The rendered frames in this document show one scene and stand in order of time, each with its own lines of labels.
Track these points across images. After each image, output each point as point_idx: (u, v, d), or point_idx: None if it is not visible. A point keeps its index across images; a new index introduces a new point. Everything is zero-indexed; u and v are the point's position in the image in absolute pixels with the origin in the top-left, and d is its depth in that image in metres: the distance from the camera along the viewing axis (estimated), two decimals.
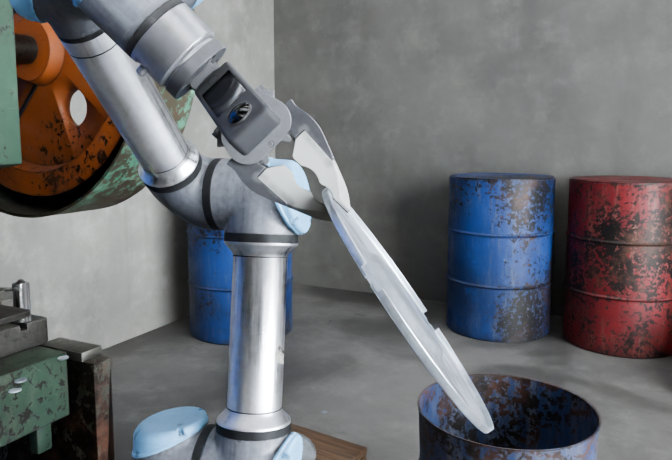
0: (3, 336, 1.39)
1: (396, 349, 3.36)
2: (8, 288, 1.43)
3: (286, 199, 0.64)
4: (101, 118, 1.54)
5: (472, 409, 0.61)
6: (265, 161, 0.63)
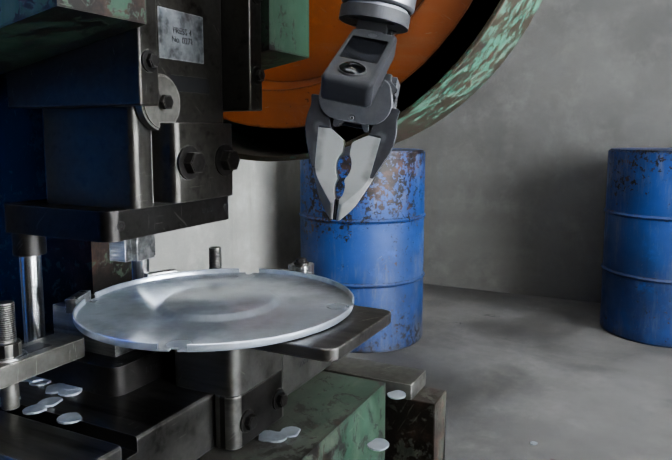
0: (291, 357, 0.79)
1: (564, 358, 2.76)
2: (291, 270, 0.83)
3: (317, 162, 0.64)
4: None
5: (111, 301, 0.70)
6: (334, 123, 0.63)
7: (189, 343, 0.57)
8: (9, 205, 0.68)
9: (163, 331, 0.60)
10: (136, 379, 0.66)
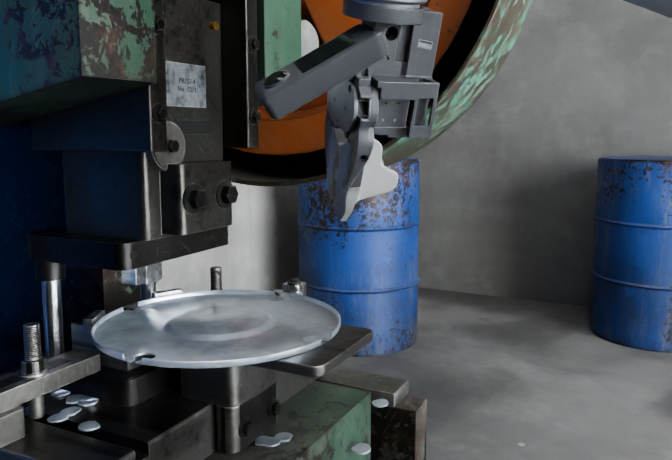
0: None
1: (554, 362, 2.84)
2: (282, 291, 0.91)
3: (327, 160, 0.65)
4: None
5: None
6: (334, 124, 0.62)
7: (314, 336, 0.73)
8: (32, 235, 0.76)
9: (275, 341, 0.71)
10: (146, 390, 0.74)
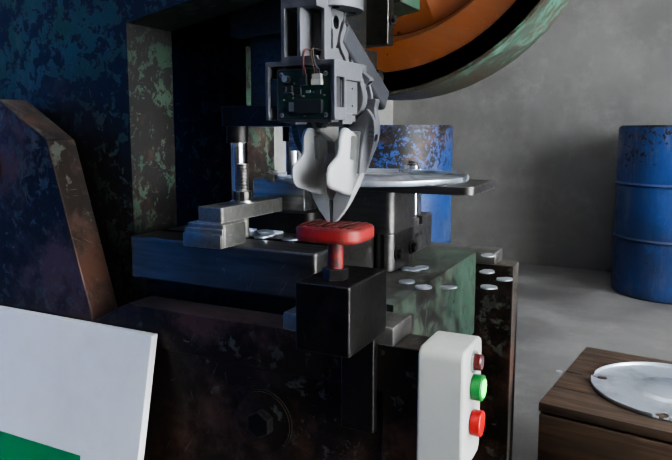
0: None
1: (580, 312, 3.05)
2: (404, 168, 1.11)
3: (361, 167, 0.63)
4: None
5: None
6: (352, 124, 0.63)
7: None
8: (227, 106, 0.97)
9: None
10: None
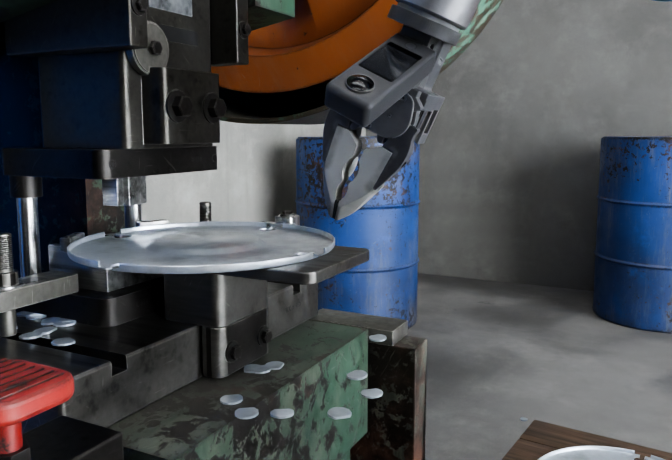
0: (277, 301, 0.83)
1: (556, 342, 2.79)
2: (274, 222, 0.86)
3: (328, 159, 0.64)
4: None
5: None
6: (352, 125, 0.62)
7: None
8: (6, 148, 0.71)
9: (157, 235, 0.79)
10: (127, 312, 0.69)
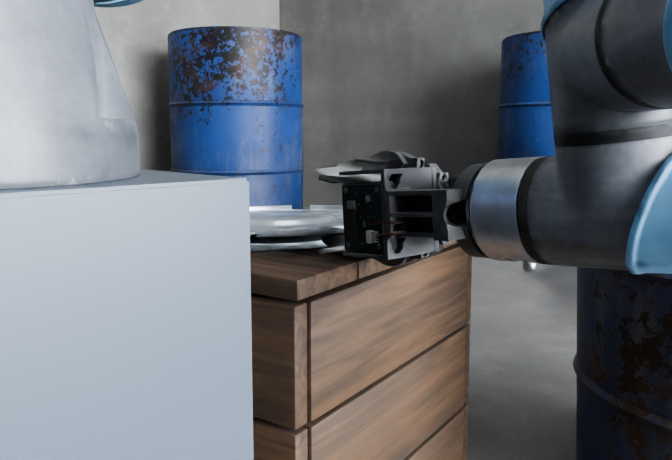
0: None
1: None
2: None
3: None
4: None
5: None
6: None
7: None
8: None
9: None
10: None
